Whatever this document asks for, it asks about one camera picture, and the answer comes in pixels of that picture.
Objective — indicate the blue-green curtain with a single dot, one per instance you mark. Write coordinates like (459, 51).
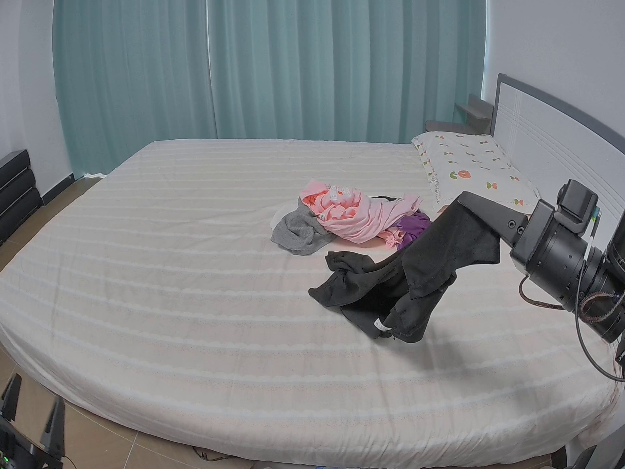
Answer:
(136, 66)
(342, 56)

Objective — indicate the grey bedside table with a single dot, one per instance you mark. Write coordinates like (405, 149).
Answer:
(476, 110)

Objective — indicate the grey garment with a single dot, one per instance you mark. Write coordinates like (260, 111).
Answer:
(298, 235)

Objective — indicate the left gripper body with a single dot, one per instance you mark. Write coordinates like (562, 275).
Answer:
(24, 450)

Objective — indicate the bed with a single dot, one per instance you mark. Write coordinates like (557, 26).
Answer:
(195, 271)

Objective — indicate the black chest of drawers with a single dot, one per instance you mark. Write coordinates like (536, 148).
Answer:
(17, 193)

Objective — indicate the purple garment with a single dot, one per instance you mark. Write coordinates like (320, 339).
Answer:
(415, 225)

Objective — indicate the thin black garment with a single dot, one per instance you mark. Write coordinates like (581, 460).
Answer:
(388, 199)

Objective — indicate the black T-shirt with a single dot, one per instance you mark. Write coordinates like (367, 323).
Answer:
(390, 286)

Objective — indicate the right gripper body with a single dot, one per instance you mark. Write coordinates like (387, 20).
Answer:
(549, 252)

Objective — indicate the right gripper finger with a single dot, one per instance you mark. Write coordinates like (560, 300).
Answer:
(498, 215)

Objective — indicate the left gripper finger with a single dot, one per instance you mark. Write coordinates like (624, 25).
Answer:
(54, 433)
(12, 398)

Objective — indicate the white garment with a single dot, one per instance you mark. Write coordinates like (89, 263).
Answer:
(281, 218)

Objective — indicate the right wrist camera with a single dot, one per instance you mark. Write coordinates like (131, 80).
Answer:
(578, 203)

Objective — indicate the white printed pillow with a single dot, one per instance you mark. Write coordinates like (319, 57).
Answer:
(468, 164)

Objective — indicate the pink garment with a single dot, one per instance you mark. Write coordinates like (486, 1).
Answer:
(356, 218)

